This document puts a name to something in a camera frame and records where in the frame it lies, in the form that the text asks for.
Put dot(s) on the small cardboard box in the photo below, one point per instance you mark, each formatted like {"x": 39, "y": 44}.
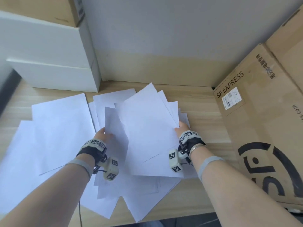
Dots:
{"x": 35, "y": 9}

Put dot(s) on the beige desk back panel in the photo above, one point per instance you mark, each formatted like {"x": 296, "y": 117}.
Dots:
{"x": 165, "y": 68}

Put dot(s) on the grey forearm band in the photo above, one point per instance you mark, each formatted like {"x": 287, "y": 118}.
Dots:
{"x": 208, "y": 161}
{"x": 80, "y": 163}

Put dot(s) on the plain cardboard box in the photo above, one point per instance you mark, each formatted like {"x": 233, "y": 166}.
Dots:
{"x": 288, "y": 44}

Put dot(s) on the flat white box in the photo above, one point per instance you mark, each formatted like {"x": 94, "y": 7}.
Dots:
{"x": 54, "y": 76}

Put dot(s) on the person's left forearm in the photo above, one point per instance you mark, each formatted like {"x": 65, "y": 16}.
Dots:
{"x": 47, "y": 193}

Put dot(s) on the large printed cardboard box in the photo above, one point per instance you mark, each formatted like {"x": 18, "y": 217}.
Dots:
{"x": 265, "y": 130}

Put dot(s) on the white marker wrist camera rig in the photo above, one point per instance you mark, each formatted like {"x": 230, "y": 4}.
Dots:
{"x": 195, "y": 141}
{"x": 87, "y": 151}

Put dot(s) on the white shipping label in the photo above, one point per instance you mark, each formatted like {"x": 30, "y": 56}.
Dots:
{"x": 233, "y": 99}

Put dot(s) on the tall white box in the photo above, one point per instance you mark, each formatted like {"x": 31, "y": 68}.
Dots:
{"x": 42, "y": 40}

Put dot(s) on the person's right forearm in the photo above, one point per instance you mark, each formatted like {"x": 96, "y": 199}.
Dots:
{"x": 236, "y": 191}

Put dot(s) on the person's left hand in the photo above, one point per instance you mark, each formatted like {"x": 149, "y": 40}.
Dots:
{"x": 101, "y": 135}

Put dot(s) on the gathered white paper bundle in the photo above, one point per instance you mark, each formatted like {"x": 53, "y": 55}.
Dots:
{"x": 146, "y": 120}

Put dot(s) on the person's right hand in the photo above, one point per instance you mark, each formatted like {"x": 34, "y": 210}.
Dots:
{"x": 184, "y": 128}

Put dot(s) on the pile of white papers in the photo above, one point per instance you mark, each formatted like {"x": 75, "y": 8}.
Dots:
{"x": 59, "y": 127}

